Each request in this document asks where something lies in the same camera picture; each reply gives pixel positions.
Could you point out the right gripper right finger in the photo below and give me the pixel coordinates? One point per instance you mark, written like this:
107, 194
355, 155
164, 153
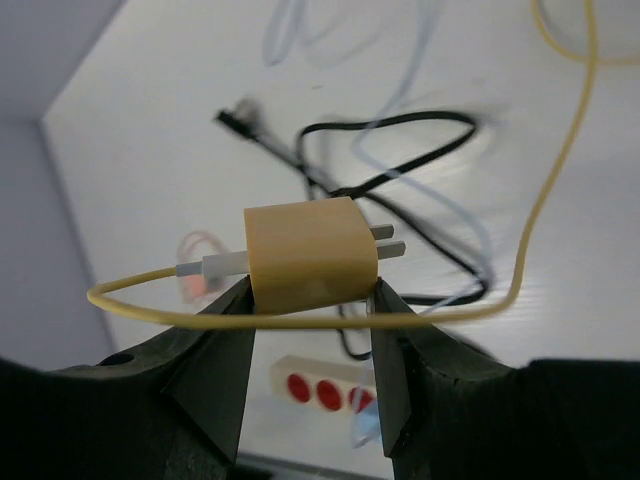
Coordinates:
449, 411

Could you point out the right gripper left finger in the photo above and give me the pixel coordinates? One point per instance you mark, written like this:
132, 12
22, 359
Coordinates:
169, 408

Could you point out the blue charger plug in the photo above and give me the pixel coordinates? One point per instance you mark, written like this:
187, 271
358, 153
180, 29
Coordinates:
365, 428

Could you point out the yellow charger plug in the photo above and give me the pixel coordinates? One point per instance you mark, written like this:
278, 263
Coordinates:
307, 255

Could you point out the beige power strip red sockets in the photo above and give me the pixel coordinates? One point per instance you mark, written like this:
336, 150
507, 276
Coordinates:
329, 386

